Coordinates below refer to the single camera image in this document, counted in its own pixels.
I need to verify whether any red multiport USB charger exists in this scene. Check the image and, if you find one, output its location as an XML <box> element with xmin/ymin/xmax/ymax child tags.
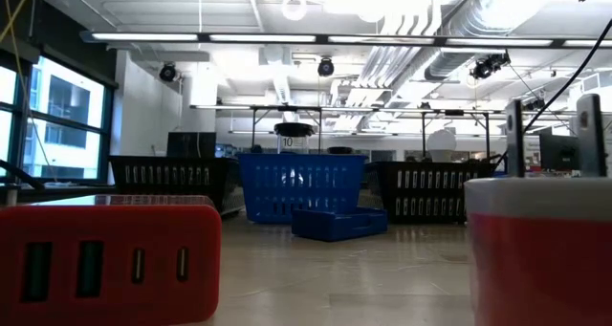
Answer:
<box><xmin>0</xmin><ymin>194</ymin><xmax>224</xmax><ymax>326</ymax></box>

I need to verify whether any blue plastic basket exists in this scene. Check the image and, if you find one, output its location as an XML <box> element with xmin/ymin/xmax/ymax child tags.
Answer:
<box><xmin>237</xmin><ymin>152</ymin><xmax>368</xmax><ymax>225</ymax></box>

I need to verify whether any black plastic basket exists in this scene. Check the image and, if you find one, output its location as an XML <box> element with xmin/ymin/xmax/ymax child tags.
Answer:
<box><xmin>365</xmin><ymin>159</ymin><xmax>501</xmax><ymax>225</ymax></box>
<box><xmin>108</xmin><ymin>154</ymin><xmax>240</xmax><ymax>217</ymax></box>

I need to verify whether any black computer monitor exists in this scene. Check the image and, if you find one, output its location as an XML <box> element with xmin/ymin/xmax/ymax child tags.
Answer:
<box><xmin>538</xmin><ymin>133</ymin><xmax>581</xmax><ymax>172</ymax></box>
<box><xmin>165</xmin><ymin>131</ymin><xmax>218</xmax><ymax>159</ymax></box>

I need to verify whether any white light bulb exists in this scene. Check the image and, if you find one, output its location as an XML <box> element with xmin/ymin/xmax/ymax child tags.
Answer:
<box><xmin>426</xmin><ymin>128</ymin><xmax>458</xmax><ymax>163</ymax></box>

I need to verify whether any round ceiling light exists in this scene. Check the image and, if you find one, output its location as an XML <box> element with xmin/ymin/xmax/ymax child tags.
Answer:
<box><xmin>280</xmin><ymin>0</ymin><xmax>308</xmax><ymax>22</ymax></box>

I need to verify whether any overhead LED light bar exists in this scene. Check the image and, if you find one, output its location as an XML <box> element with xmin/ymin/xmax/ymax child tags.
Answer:
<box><xmin>78</xmin><ymin>29</ymin><xmax>612</xmax><ymax>50</ymax></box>

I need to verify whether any large glass window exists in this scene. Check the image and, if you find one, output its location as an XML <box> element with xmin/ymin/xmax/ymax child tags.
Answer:
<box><xmin>0</xmin><ymin>53</ymin><xmax>115</xmax><ymax>184</ymax></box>

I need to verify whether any background black rig frame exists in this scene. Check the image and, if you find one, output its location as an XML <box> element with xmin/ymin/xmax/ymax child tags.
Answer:
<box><xmin>190</xmin><ymin>103</ymin><xmax>579</xmax><ymax>163</ymax></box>

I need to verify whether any silver ventilation duct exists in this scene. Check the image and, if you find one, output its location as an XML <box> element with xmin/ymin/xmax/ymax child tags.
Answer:
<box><xmin>424</xmin><ymin>0</ymin><xmax>530</xmax><ymax>82</ymax></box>

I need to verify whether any black metal table frame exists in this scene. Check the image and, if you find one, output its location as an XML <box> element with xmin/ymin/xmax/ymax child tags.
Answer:
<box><xmin>0</xmin><ymin>157</ymin><xmax>117</xmax><ymax>206</ymax></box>

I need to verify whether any black hanging cable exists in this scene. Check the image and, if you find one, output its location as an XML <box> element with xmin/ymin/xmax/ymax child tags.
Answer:
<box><xmin>494</xmin><ymin>17</ymin><xmax>612</xmax><ymax>167</ymax></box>

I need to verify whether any yellow hanging cable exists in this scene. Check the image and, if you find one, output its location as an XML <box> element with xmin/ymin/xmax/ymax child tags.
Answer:
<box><xmin>0</xmin><ymin>0</ymin><xmax>49</xmax><ymax>179</ymax></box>

